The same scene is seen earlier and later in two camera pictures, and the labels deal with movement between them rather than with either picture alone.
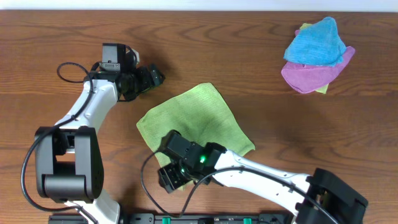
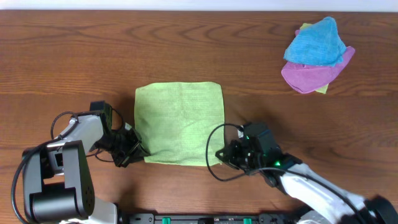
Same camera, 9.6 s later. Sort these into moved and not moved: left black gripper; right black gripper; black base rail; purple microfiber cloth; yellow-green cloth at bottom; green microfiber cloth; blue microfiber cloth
Moved: right black gripper; green microfiber cloth; left black gripper
Not moved: blue microfiber cloth; black base rail; yellow-green cloth at bottom; purple microfiber cloth
